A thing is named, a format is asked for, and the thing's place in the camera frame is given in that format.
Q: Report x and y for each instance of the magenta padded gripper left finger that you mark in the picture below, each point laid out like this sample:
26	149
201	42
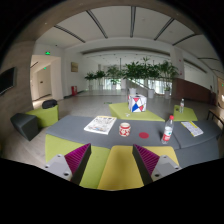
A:
71	166

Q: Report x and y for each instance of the green exit sign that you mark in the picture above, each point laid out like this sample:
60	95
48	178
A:
47	53

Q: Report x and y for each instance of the red round coaster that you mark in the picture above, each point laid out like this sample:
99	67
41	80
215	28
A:
143	135

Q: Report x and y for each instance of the wooden bench right edge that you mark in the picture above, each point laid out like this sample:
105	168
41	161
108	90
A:
217	113

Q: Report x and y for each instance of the red white patterned mug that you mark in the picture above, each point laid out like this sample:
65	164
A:
124	129

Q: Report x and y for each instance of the dark grey cube stool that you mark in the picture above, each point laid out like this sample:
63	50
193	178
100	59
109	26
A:
26	125

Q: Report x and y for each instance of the potted plant right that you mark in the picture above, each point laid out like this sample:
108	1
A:
168	73

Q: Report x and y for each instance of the black bag on seat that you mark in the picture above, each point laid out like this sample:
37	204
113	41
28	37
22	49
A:
49	104

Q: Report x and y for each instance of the red label water bottle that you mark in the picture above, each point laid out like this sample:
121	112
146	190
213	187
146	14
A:
169	126

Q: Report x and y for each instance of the wall mounted black television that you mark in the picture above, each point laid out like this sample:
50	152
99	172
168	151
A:
7	80

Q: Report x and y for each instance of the small green platform seat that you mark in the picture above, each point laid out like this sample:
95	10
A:
188	114

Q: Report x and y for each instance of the grey and green bench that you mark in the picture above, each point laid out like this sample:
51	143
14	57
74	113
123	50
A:
111	165

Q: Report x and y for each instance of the framed wall picture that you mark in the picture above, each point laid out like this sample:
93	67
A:
74	67

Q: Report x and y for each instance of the brown reception counter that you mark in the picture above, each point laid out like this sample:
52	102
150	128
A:
190	91

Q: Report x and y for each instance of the red fire extinguisher box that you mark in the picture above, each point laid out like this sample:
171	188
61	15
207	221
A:
74	90

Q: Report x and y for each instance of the green low platform seat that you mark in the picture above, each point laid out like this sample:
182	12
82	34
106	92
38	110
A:
121	111

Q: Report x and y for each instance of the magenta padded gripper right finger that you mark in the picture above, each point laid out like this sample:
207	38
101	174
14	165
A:
153	167

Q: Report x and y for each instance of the open magazine on bench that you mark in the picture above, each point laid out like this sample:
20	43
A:
101	125

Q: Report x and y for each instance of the white red blue cube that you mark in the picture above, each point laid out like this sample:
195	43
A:
137	103

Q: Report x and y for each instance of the green cube seat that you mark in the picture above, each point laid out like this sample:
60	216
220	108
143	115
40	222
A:
45	117

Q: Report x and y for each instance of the distant clear water bottle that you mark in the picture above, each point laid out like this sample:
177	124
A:
181	108

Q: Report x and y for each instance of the large potted plant centre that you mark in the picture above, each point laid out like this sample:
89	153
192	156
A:
132	72

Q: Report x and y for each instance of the potted plant far left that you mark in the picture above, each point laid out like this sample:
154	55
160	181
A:
90	77

